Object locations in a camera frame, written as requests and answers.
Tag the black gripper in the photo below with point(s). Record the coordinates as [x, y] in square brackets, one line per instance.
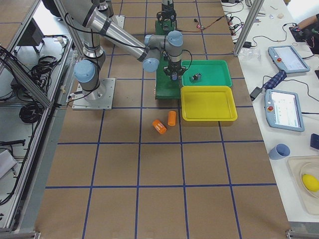
[167, 13]
[173, 68]

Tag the green push button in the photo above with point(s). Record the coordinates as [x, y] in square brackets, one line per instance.
[195, 78]
[165, 27]

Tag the plain orange cylinder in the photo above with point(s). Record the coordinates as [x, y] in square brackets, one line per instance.
[171, 120]

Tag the orange cylinder labelled 4680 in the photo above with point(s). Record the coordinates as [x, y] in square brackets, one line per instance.
[159, 127]

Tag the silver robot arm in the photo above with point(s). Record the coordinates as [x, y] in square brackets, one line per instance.
[167, 4]
[161, 53]

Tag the green conveyor belt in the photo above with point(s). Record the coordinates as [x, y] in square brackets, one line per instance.
[165, 87]

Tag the green plastic tray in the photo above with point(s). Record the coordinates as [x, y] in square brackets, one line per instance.
[213, 73]

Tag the yellow plastic tray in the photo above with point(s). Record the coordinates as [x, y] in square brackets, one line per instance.
[208, 103]

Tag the blue checkered cloth roll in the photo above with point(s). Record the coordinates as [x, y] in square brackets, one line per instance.
[275, 80]

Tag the teach pendant far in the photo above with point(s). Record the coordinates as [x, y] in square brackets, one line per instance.
[288, 59]

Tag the teach pendant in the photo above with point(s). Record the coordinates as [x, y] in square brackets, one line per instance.
[288, 59]
[283, 110]

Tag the teach pendant near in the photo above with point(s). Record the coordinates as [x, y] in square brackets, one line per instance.
[283, 110]

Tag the blue plastic cup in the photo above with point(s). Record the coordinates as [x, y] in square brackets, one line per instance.
[279, 151]

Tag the beige tray with bowl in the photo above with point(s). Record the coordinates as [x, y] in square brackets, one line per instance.
[299, 166]

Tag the yellow lemon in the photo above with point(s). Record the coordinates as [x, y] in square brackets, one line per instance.
[310, 182]

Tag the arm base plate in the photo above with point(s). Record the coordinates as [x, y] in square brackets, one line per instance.
[101, 98]
[118, 20]

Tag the aluminium frame post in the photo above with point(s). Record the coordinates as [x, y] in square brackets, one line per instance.
[255, 8]

